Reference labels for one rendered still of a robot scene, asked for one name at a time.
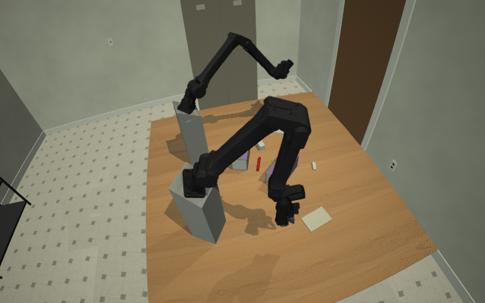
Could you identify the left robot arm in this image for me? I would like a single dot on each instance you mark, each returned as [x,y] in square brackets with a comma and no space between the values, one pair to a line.
[195,89]

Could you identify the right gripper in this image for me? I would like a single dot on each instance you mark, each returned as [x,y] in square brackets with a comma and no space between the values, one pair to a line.
[296,211]

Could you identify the pale beige flat rectangular sheet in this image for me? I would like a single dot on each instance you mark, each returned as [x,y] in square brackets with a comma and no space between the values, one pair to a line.
[316,219]

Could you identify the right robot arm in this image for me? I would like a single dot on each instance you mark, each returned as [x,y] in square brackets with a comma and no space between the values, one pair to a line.
[276,114]

